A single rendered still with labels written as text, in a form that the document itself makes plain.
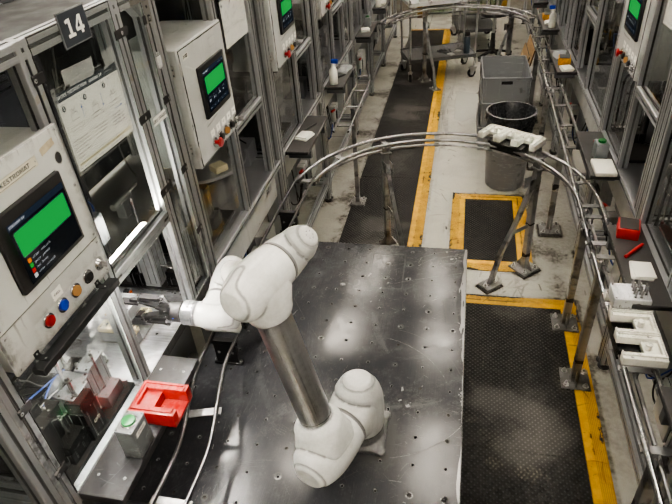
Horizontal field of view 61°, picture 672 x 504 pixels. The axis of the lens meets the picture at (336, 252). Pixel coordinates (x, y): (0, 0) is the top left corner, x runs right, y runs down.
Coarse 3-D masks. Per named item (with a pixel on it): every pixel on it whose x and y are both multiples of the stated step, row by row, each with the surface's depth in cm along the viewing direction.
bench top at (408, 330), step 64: (320, 256) 284; (384, 256) 281; (448, 256) 277; (320, 320) 246; (384, 320) 243; (448, 320) 240; (256, 384) 219; (384, 384) 214; (448, 384) 212; (192, 448) 197; (256, 448) 196; (448, 448) 190
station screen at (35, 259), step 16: (48, 192) 138; (64, 192) 143; (32, 208) 133; (16, 224) 128; (64, 224) 144; (16, 240) 128; (48, 240) 139; (64, 240) 144; (32, 256) 134; (48, 256) 139; (32, 272) 134
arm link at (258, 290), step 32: (256, 256) 146; (288, 256) 149; (224, 288) 142; (256, 288) 140; (288, 288) 148; (256, 320) 146; (288, 320) 151; (288, 352) 153; (288, 384) 159; (320, 384) 165; (320, 416) 164; (352, 416) 177; (320, 448) 165; (352, 448) 172; (320, 480) 165
